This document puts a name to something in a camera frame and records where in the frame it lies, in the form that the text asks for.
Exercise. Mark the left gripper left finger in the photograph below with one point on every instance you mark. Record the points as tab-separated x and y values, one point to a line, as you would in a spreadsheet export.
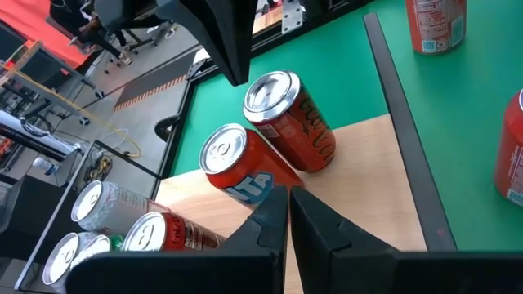
245	265

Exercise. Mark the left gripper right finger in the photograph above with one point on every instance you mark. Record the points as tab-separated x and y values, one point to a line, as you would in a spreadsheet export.
347	269

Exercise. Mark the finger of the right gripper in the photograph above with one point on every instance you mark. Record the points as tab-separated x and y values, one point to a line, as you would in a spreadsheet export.
229	36

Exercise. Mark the white and red soda can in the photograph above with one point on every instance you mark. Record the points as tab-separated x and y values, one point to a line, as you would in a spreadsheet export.
114	208
61	257

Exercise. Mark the green lemon-lime soda can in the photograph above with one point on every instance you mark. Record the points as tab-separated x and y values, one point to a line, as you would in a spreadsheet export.
94	249

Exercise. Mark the person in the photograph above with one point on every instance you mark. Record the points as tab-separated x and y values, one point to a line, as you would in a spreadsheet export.
67	14

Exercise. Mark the black mat with striped edge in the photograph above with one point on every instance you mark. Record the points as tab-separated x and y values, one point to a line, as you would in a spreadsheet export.
159	77

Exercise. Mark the orange cloth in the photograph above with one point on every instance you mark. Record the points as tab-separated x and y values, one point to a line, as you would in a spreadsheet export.
41	32

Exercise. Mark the green table mat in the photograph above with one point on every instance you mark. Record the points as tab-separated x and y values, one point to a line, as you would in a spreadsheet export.
347	61

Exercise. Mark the white plastic bottle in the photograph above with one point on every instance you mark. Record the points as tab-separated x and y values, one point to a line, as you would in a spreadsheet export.
43	164

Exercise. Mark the white metal bracket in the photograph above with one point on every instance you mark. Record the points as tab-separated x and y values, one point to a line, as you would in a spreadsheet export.
292	16

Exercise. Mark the wooden shelf with black frame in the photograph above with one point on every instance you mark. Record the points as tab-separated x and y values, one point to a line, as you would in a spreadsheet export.
367	183

